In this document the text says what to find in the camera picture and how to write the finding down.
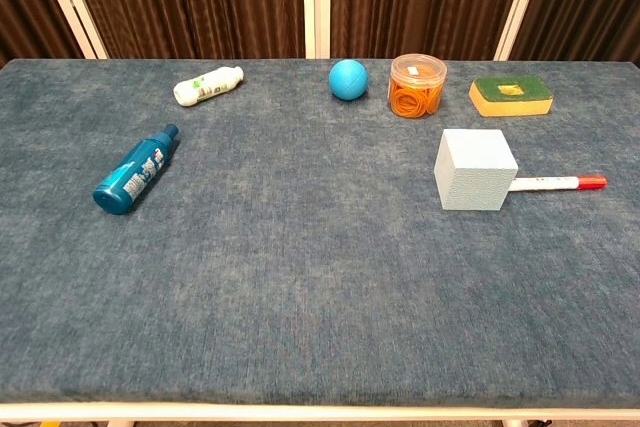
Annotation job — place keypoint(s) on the small white pink tube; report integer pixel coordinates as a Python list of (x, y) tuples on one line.
[(547, 183)]

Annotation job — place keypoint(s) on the light blue foam cube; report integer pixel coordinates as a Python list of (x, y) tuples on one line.
[(475, 172)]

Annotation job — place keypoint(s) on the blue fabric table cover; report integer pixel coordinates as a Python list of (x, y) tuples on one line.
[(300, 272)]

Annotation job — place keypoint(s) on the blue rubber ball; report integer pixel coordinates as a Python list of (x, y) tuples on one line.
[(348, 79)]

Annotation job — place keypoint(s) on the clear jar of rubber bands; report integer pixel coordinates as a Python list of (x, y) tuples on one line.
[(417, 89)]

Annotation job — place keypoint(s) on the small white plastic bottle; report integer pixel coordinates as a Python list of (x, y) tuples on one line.
[(206, 86)]

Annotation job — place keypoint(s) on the teal spray bottle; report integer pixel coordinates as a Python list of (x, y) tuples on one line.
[(134, 173)]

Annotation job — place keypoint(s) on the yellow green scrub sponge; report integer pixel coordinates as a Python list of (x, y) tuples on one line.
[(510, 96)]

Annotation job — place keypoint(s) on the white partition frame post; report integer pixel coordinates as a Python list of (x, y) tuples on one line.
[(70, 2), (522, 2), (316, 2)]

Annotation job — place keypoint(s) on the white table frame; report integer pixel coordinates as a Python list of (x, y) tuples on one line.
[(320, 412)]

